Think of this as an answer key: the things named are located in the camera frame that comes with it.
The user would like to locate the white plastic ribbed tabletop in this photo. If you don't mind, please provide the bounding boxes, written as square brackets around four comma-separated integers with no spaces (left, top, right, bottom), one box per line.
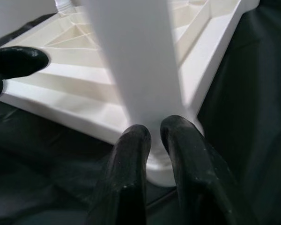
[0,0,260,188]

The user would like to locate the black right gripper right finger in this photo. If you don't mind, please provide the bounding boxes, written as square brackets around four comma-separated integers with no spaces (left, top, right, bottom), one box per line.
[159,114,258,225]

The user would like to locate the white plastic table leg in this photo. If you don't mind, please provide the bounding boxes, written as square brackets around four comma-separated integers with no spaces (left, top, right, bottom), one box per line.
[54,0,73,11]
[83,0,187,141]

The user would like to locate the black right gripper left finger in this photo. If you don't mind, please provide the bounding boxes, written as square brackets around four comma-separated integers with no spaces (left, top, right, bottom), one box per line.
[88,124,152,225]

